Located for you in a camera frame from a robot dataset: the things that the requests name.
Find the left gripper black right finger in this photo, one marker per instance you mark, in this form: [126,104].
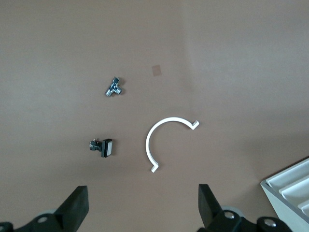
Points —
[212,217]

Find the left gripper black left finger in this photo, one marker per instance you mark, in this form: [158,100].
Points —
[72,212]

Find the white drawer cabinet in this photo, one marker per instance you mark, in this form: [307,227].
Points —
[277,210]

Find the white plastic drawer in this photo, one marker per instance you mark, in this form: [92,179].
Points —
[289,177]
[299,191]
[305,205]

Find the brown tape patch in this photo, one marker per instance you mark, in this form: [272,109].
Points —
[157,70]

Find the black switch white face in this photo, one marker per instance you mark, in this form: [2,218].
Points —
[107,148]

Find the white curved plastic bracket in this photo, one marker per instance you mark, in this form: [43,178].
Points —
[172,119]

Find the small metal toggle switch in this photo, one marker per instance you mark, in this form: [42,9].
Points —
[113,88]

